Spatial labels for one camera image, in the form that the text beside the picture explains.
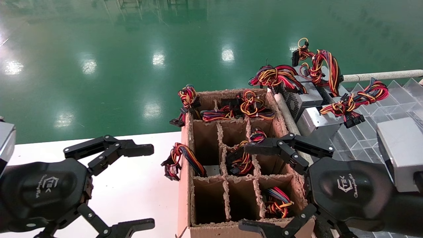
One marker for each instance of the long white rail pipe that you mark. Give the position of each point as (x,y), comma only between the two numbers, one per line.
(286,112)

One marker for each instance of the transparent plastic grid tray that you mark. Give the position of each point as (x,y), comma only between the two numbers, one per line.
(363,145)

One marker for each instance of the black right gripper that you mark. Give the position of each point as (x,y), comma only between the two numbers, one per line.
(350,189)

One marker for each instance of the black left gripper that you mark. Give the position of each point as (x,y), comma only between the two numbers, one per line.
(43,191)

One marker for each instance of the short white rail pipe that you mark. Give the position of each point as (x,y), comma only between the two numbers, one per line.
(390,75)

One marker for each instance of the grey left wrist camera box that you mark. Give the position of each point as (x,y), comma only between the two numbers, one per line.
(6,145)

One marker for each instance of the cardboard box with dividers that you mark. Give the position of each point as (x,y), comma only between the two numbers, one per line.
(205,145)

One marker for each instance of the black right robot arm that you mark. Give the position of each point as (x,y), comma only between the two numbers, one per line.
(409,213)

